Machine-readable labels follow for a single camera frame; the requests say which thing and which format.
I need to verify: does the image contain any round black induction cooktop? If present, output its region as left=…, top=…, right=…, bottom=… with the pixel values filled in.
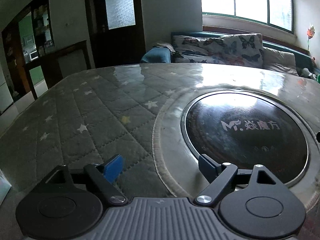
left=181, top=90, right=310, bottom=186

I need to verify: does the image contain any dark wooden side table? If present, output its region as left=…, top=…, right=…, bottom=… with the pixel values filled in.
left=23, top=40, right=92, bottom=100

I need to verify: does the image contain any white refrigerator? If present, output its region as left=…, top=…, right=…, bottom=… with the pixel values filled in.
left=0, top=67, right=14, bottom=114

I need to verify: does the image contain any beige plain cushion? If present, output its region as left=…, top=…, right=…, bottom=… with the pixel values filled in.
left=263, top=47, right=298, bottom=76

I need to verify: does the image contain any butterfly print pillow upright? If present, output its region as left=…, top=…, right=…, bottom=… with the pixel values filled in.
left=220, top=33, right=264, bottom=68

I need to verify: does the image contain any butterfly print pillow lying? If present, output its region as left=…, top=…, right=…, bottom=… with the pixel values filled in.
left=171, top=35, right=244, bottom=65

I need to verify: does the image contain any blue folded blanket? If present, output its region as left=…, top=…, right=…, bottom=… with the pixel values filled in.
left=140, top=47, right=171, bottom=63

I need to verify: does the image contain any blue bench sofa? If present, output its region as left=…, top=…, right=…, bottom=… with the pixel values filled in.
left=140, top=31, right=320, bottom=77

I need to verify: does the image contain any dark door with glass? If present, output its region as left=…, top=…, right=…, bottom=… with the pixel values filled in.
left=85, top=0, right=145, bottom=68

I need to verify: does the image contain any red flower decoration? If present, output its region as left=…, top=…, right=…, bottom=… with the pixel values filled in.
left=306, top=24, right=315, bottom=50

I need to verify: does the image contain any green framed window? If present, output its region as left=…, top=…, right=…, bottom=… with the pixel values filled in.
left=201, top=0, right=294, bottom=33

